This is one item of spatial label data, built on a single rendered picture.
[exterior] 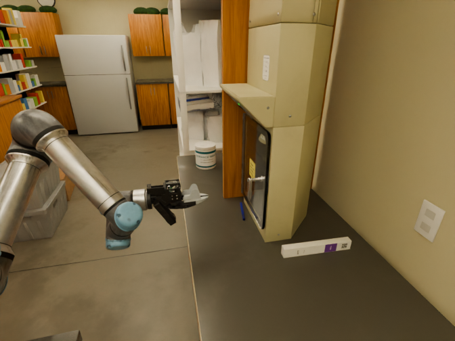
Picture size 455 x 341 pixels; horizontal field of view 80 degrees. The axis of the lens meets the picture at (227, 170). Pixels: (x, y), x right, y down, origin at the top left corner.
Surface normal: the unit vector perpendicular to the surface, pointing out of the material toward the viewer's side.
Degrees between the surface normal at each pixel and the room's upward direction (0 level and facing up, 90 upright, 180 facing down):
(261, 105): 90
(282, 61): 90
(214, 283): 0
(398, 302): 0
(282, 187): 90
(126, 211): 45
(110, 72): 90
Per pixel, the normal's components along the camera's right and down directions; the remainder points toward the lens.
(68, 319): 0.00, -0.91
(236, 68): 0.22, 0.41
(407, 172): -0.98, 0.09
